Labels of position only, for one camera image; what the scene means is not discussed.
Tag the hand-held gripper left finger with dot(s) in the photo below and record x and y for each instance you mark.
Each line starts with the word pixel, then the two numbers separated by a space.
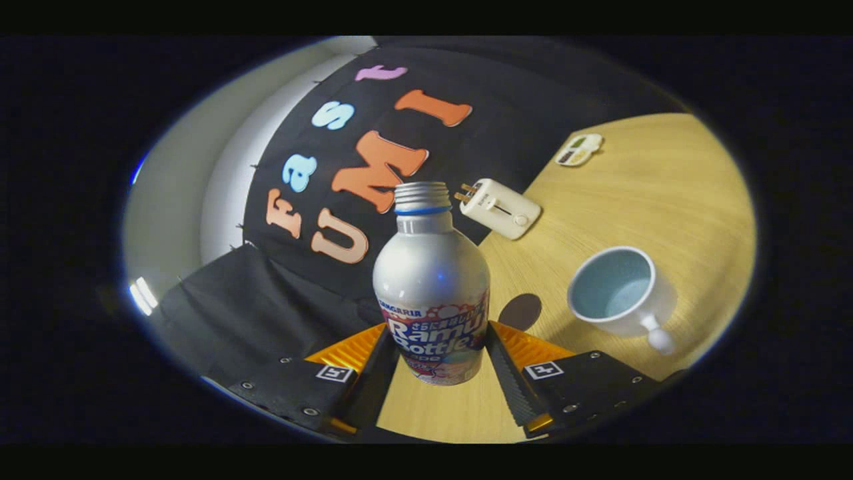
pixel 373 386

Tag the white cup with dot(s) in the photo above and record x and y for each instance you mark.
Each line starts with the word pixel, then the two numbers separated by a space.
pixel 665 296

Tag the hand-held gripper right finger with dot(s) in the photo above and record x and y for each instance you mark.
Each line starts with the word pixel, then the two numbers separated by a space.
pixel 510 386

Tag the black backdrop cloth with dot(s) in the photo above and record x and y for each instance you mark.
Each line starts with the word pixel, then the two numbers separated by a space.
pixel 266 313

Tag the round brown coaster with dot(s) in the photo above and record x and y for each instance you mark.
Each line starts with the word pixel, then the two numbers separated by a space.
pixel 520 311

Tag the white toaster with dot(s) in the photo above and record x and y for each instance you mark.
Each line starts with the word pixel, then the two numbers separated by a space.
pixel 503 210

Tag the small white tray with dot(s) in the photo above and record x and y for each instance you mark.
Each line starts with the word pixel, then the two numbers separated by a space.
pixel 579 149

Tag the silver bottle with printed label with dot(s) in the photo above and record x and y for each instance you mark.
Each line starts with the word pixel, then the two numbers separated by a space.
pixel 430 273

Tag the narrow ceiling tube light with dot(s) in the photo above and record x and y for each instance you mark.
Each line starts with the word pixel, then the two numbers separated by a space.
pixel 142 295

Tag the wooden table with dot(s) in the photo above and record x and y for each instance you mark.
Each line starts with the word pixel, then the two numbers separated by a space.
pixel 633 200

